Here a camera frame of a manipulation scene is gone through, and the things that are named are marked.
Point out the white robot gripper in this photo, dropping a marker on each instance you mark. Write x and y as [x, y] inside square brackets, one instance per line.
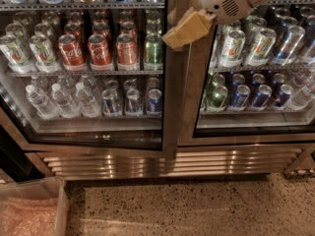
[222, 2]

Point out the glass fridge door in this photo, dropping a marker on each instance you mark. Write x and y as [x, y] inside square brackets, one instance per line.
[200, 127]
[153, 135]

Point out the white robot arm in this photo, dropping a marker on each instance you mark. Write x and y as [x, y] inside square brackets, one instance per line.
[202, 14]

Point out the right fridge left 7up can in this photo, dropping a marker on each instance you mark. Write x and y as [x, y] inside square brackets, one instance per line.
[232, 48]

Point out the fridge 7up can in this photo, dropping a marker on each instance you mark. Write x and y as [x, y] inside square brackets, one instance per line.
[232, 48]
[261, 47]

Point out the right fridge green can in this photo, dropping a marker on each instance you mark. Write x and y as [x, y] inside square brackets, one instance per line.
[216, 98]

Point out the right fridge silver blue can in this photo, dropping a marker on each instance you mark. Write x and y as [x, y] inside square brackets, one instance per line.
[284, 54]

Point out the right fridge water bottle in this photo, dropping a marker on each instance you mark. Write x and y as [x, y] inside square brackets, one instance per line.
[303, 96]

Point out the steel fridge bottom grille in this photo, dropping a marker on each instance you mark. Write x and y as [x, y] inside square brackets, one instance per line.
[74, 165]

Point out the front green soda can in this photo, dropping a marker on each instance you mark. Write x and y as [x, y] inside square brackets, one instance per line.
[153, 52]

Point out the front right red cola can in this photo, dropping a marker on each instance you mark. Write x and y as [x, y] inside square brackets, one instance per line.
[127, 52]

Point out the red cola can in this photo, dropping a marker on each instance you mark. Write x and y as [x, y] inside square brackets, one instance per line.
[127, 52]
[71, 51]
[101, 58]

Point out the blue energy drink can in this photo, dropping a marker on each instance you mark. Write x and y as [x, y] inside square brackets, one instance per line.
[154, 102]

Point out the middle energy drink can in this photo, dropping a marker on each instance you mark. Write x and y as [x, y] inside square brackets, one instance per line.
[133, 103]

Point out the front middle red cola can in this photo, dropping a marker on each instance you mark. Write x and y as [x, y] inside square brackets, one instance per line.
[101, 58]

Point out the left energy drink can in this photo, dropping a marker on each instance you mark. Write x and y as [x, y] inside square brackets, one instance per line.
[111, 105]

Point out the front left red cola can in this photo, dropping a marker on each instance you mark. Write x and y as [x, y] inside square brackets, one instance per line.
[71, 51]

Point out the middle water bottle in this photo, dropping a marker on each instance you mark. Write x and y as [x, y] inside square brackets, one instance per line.
[68, 107]

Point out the left water bottle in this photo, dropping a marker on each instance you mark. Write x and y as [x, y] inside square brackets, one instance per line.
[46, 109]

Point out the front left 7up can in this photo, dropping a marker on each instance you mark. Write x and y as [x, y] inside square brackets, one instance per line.
[20, 60]

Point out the clear plastic storage bin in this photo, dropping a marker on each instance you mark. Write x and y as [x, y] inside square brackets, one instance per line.
[44, 189]

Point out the pink bubble wrap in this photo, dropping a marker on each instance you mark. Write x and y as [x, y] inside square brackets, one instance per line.
[20, 217]

